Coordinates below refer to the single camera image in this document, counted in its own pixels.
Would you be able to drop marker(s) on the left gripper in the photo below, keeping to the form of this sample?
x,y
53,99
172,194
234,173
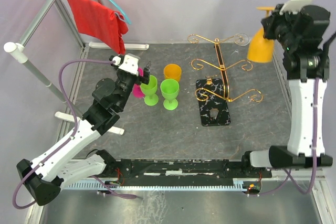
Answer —
x,y
146,78

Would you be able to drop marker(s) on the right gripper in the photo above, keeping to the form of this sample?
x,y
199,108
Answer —
x,y
271,22

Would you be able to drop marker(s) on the orange plastic goblet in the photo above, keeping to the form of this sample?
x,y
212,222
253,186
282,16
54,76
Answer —
x,y
172,71
260,49

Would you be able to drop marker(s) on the clear champagne flute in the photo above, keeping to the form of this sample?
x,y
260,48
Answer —
x,y
242,40

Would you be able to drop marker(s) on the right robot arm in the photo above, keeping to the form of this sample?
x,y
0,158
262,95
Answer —
x,y
307,68

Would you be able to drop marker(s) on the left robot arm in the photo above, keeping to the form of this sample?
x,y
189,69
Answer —
x,y
47,175

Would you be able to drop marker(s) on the pink plastic goblet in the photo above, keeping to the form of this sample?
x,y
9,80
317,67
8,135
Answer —
x,y
137,92

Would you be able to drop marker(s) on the orange plastic goblet front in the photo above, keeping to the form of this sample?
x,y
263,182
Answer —
x,y
172,71

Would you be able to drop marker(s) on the green plastic goblet left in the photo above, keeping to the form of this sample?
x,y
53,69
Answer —
x,y
149,90

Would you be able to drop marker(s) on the green plastic goblet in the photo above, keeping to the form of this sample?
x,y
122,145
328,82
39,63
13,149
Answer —
x,y
149,90
170,89

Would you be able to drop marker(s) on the green plastic goblet right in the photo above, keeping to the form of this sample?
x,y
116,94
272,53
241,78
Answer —
x,y
170,89

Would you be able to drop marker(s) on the red cloth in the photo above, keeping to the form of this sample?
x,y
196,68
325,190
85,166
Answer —
x,y
100,22

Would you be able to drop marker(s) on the white stand foot front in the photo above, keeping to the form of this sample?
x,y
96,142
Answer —
x,y
69,118

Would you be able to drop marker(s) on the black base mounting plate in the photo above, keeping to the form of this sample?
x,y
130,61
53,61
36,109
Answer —
x,y
183,172

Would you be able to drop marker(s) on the grey clothes stand pole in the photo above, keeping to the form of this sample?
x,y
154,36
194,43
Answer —
x,y
16,49

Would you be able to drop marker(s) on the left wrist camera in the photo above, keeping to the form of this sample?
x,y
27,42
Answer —
x,y
128,63

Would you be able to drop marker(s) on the gold wire wine glass rack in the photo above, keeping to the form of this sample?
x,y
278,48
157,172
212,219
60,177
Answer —
x,y
202,94

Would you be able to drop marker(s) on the white cable duct strip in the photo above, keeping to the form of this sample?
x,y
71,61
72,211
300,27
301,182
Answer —
x,y
92,184

